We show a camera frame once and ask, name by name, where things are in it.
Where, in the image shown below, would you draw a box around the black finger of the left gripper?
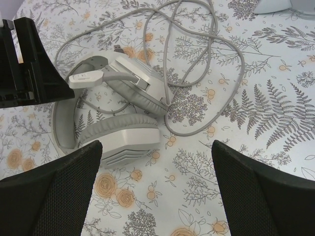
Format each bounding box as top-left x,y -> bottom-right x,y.
14,17 -> 74,103

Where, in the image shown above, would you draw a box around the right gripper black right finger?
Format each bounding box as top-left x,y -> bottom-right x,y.
212,140 -> 315,236

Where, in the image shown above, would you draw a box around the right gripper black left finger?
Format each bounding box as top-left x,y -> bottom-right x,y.
0,141 -> 102,236

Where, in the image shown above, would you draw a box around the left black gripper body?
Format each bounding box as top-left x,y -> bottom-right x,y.
0,19 -> 39,108

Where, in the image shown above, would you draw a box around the grey headphone cable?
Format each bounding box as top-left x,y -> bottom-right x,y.
54,0 -> 245,136

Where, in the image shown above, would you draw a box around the teal white headphones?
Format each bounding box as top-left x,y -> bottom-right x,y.
253,0 -> 315,15

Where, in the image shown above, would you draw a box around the floral table mat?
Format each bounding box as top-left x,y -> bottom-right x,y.
15,0 -> 315,236

